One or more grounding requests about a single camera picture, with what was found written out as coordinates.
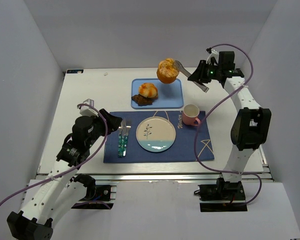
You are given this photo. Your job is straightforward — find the metal serving tongs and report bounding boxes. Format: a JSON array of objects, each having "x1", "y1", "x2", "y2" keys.
[{"x1": 174, "y1": 60, "x2": 209, "y2": 93}]

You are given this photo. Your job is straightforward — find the sugared orange muffin bread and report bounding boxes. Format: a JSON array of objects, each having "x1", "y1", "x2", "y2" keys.
[{"x1": 156, "y1": 58, "x2": 180, "y2": 84}]

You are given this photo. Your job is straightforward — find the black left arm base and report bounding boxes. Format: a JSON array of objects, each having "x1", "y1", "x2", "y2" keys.
[{"x1": 72, "y1": 185, "x2": 117, "y2": 210}]

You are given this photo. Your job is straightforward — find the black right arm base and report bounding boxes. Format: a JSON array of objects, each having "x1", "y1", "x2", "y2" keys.
[{"x1": 193, "y1": 184, "x2": 248, "y2": 213}]

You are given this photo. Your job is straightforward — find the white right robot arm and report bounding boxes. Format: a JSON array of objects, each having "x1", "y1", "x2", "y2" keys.
[{"x1": 187, "y1": 49, "x2": 272, "y2": 193}]

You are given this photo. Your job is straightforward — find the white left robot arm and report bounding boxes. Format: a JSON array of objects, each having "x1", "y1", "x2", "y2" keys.
[{"x1": 7, "y1": 109, "x2": 123, "y2": 240}]

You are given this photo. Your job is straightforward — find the light blue plastic tray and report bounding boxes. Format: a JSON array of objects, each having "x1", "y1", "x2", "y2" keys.
[{"x1": 131, "y1": 78, "x2": 184, "y2": 110}]

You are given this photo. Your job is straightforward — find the brown chocolate croissant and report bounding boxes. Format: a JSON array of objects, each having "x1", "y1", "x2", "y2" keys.
[{"x1": 131, "y1": 94, "x2": 154, "y2": 106}]

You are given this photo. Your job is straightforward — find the pink ceramic mug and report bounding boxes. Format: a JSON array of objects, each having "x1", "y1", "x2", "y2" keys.
[{"x1": 181, "y1": 104, "x2": 201, "y2": 127}]

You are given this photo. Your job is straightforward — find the cream and blue plate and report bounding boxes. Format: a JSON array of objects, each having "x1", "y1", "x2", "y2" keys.
[{"x1": 136, "y1": 116, "x2": 176, "y2": 153}]

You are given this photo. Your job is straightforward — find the round orange striped bun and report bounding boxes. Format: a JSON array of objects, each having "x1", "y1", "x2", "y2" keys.
[{"x1": 138, "y1": 82, "x2": 158, "y2": 98}]

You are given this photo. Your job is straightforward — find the dark label sticker left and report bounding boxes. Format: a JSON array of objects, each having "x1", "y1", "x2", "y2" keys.
[{"x1": 66, "y1": 69, "x2": 84, "y2": 74}]

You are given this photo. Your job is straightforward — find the blue cloth placemat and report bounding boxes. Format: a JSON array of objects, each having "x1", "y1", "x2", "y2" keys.
[{"x1": 103, "y1": 110, "x2": 215, "y2": 164}]

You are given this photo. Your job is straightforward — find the fork with green handle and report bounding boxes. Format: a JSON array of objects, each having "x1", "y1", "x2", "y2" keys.
[{"x1": 122, "y1": 119, "x2": 132, "y2": 157}]

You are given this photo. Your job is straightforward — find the knife with green handle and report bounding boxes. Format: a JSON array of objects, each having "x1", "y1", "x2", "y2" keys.
[{"x1": 120, "y1": 120, "x2": 127, "y2": 157}]

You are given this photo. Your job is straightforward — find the spoon with green handle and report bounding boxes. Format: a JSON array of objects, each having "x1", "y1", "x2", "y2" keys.
[{"x1": 117, "y1": 123, "x2": 125, "y2": 158}]

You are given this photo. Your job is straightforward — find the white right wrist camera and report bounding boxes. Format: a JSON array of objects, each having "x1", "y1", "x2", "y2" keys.
[{"x1": 206, "y1": 47, "x2": 219, "y2": 66}]

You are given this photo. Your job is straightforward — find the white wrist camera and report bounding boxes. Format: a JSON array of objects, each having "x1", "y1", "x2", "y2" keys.
[
  {"x1": 77, "y1": 98, "x2": 98, "y2": 117},
  {"x1": 206, "y1": 47, "x2": 219, "y2": 66}
]

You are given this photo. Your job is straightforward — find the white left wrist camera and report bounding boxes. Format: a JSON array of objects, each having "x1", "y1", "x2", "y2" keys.
[{"x1": 77, "y1": 98, "x2": 98, "y2": 117}]

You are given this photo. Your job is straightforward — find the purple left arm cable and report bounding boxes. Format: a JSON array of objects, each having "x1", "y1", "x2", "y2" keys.
[{"x1": 0, "y1": 103, "x2": 110, "y2": 238}]

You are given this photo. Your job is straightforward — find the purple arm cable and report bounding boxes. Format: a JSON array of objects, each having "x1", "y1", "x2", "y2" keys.
[
  {"x1": 0, "y1": 103, "x2": 110, "y2": 238},
  {"x1": 194, "y1": 43, "x2": 263, "y2": 210}
]

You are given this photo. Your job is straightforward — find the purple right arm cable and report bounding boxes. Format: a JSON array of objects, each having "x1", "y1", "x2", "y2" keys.
[{"x1": 194, "y1": 43, "x2": 263, "y2": 210}]

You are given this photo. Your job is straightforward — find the aluminium table rail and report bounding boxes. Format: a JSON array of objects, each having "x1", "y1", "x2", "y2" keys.
[{"x1": 36, "y1": 171, "x2": 275, "y2": 183}]

